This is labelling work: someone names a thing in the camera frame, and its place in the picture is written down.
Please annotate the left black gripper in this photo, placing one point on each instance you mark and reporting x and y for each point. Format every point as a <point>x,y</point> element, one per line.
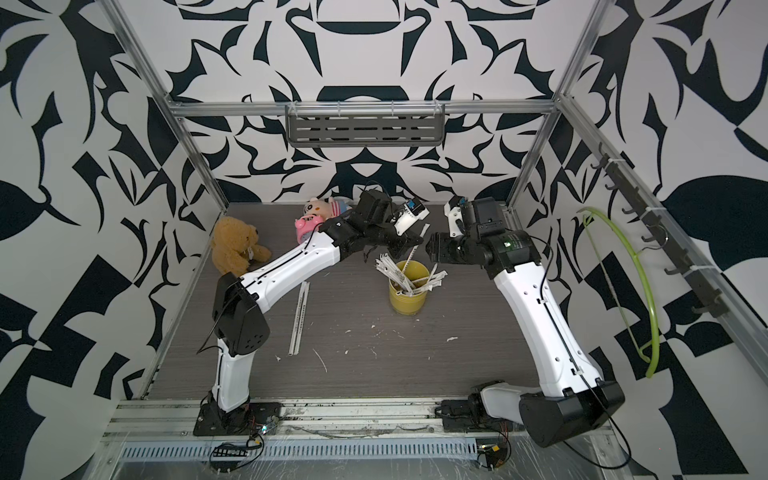
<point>407,241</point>

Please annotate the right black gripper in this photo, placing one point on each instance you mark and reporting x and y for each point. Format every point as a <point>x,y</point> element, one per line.
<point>442,247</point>

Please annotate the white straw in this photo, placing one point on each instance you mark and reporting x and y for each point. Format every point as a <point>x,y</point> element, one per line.
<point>413,249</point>
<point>303,321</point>
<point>298,317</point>

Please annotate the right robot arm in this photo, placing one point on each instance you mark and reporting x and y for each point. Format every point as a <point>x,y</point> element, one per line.
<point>572,398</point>

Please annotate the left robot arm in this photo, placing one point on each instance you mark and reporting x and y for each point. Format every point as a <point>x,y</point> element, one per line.
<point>241,302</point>

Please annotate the bundle of wrapped straws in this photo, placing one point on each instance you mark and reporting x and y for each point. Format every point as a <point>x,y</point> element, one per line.
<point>406,281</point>

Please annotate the yellow plastic cup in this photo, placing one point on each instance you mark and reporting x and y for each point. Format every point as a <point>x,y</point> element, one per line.
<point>406,303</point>

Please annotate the pink alarm clock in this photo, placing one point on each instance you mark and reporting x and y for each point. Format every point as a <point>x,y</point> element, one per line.
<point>306,225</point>

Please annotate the brown teddy bear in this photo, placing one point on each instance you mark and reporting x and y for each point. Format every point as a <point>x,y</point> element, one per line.
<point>235,246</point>

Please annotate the green plastic hanger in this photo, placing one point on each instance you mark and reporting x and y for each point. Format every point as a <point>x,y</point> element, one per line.
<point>648,351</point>

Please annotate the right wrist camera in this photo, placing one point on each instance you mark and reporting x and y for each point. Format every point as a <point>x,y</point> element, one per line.
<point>454,216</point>

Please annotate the grey slotted wall shelf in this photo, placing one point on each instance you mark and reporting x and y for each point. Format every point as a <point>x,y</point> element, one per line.
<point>365,124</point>

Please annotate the black wall hook rail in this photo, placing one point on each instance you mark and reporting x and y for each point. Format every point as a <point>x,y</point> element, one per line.
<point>663,234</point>

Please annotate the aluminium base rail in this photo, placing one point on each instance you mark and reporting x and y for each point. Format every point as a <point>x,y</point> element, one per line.
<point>350,418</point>

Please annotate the white cable duct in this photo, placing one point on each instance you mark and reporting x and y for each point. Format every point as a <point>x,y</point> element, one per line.
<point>304,450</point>

